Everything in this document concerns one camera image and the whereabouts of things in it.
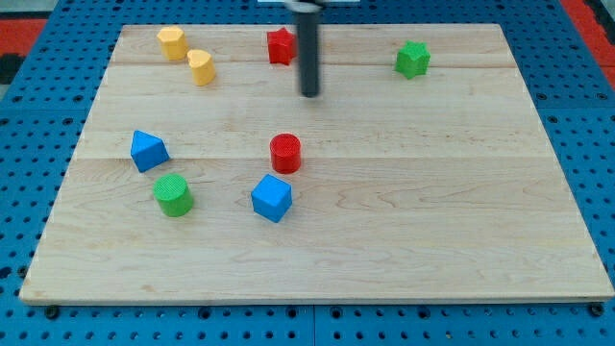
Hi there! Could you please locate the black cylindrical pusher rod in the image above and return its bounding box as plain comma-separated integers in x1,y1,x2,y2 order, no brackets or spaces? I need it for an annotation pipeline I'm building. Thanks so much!
284,0,322,98

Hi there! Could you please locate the red star block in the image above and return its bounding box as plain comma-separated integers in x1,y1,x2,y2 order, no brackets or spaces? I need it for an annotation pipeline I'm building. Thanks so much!
266,27,296,65

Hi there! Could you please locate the green star block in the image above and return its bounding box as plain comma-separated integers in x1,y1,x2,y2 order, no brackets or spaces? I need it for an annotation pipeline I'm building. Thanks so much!
394,40,431,80

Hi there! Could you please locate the yellow heart block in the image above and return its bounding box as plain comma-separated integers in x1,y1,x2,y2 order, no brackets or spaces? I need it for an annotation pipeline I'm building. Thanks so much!
186,49,216,87

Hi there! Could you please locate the blue triangle block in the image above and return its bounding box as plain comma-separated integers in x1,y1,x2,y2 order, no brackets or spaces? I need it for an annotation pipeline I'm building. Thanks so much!
130,130,170,173

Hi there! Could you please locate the red cylinder block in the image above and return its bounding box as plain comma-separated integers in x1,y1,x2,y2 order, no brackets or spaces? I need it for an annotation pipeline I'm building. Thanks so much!
270,133,302,174

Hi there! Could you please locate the yellow hexagon block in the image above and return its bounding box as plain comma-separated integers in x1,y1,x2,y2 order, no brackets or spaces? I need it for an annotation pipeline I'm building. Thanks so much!
157,26,188,61

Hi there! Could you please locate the blue cube block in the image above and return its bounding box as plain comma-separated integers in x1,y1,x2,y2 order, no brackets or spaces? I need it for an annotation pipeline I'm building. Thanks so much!
251,174,292,223

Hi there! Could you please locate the light wooden board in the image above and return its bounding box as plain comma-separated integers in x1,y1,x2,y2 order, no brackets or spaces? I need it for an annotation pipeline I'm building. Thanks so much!
20,24,614,306

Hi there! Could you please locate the green cylinder block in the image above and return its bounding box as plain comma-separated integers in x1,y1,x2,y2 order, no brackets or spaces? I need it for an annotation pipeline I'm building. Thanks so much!
153,173,194,217

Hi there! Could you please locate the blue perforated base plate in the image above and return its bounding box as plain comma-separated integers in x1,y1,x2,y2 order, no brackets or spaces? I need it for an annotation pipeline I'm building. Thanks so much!
1,0,614,345

